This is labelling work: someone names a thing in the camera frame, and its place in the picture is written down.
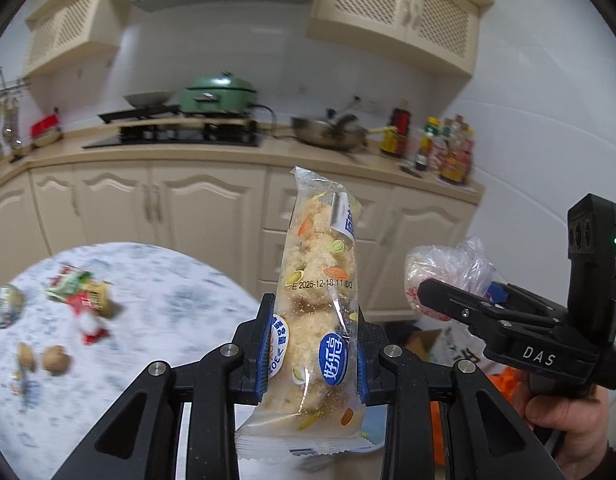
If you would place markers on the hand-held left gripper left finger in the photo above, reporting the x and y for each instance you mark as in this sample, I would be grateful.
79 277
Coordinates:
265 355

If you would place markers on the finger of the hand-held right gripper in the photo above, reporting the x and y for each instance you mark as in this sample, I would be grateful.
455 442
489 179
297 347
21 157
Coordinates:
495 291
452 302

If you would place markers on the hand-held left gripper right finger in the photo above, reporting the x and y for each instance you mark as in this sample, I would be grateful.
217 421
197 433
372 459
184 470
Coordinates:
363 385

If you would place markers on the red-printed plastic-wrapped ball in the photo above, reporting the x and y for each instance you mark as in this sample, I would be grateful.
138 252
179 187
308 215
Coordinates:
432 265

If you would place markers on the printed cardboard box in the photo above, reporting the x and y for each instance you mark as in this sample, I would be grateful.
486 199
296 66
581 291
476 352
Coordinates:
457 355

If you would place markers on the clear floss cake packet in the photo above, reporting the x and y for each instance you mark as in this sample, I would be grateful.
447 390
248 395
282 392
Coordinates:
313 260

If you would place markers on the red snack packet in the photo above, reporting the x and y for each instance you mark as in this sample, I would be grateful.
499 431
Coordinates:
93 327

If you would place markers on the colourful snack packets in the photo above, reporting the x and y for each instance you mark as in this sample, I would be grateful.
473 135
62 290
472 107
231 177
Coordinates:
83 287

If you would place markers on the person's right hand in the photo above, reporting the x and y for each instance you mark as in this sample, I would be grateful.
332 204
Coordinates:
582 425

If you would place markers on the floral white blue tablecloth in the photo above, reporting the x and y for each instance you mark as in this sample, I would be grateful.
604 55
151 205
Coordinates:
138 320

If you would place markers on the group of condiment bottles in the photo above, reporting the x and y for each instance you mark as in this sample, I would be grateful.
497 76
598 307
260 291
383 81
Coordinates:
455 162

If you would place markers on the yellow cap sauce bottle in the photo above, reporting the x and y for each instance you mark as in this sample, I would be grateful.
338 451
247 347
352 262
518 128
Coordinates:
425 152

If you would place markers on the cream base cabinets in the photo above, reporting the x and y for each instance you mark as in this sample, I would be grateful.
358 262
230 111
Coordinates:
198 200

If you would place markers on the large dark sauce bottle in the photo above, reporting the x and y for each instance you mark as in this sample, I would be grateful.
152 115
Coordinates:
395 135

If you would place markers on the steel wok with lid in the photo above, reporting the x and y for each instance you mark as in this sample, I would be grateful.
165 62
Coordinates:
328 135

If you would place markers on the brown walnut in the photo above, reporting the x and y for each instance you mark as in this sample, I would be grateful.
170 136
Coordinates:
55 360
26 357

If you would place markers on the black gas stove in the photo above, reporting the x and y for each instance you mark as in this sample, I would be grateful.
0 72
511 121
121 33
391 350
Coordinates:
188 141

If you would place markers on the blue snack packet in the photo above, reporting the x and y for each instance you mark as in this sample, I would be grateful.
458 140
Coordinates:
23 385

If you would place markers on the yellow green snack packet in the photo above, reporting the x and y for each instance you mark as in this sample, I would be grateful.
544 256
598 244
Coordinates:
10 305

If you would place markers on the green electric pot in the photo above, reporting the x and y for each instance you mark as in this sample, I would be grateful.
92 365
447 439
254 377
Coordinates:
218 95

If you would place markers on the black induction cooker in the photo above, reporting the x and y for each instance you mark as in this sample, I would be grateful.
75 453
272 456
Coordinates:
138 114

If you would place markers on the grey shallow bowl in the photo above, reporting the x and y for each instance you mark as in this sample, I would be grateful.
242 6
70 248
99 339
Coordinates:
148 97

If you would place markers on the cream lattice door cabinet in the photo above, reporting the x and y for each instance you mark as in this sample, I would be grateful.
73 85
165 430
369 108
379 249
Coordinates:
73 35
402 10

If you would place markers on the beige bowl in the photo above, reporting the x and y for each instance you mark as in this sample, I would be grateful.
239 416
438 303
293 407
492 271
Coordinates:
48 140

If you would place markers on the red container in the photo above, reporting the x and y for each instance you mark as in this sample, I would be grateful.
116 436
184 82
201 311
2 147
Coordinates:
45 126

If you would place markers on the metal ladle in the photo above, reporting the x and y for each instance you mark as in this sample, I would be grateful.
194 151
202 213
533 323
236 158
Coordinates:
17 146

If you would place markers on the metal spatula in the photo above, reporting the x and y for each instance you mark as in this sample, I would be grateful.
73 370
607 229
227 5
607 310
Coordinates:
8 132

